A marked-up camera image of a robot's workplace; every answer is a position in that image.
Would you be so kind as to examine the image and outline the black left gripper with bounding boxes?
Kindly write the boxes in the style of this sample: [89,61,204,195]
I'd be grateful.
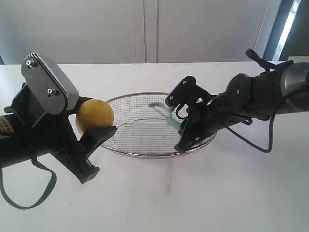
[3,96,117,184]

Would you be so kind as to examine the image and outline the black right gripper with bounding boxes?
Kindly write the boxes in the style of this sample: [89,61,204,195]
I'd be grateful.
[174,95,232,153]

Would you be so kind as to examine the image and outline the yellow lemon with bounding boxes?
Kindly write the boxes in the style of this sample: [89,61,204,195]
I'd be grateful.
[75,99,114,134]

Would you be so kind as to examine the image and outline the teal handled vegetable peeler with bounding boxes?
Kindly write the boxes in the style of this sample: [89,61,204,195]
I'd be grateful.
[148,102,181,131]

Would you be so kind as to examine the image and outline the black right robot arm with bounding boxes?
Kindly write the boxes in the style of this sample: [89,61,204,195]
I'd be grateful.
[171,49,309,153]

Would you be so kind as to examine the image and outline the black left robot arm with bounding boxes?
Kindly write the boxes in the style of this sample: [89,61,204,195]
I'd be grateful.
[0,84,117,184]

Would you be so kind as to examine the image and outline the white cabinet doors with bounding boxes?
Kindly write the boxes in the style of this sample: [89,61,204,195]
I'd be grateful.
[0,0,269,64]

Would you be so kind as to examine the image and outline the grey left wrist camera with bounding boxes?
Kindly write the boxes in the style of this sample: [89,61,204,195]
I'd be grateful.
[21,52,79,115]

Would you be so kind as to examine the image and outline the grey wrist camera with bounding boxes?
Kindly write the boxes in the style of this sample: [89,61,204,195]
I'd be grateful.
[164,76,212,113]
[21,52,79,115]

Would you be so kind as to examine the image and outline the oval wire mesh basket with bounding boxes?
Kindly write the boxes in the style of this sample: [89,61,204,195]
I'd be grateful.
[100,91,218,160]

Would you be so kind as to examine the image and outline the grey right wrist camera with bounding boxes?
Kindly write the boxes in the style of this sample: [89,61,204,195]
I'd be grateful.
[164,76,212,113]

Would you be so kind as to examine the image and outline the black right camera cable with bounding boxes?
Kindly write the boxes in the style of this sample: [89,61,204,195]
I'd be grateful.
[175,89,309,153]

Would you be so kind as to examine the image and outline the dark left arm cable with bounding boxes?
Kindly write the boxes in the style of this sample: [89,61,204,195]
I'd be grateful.
[0,154,57,210]

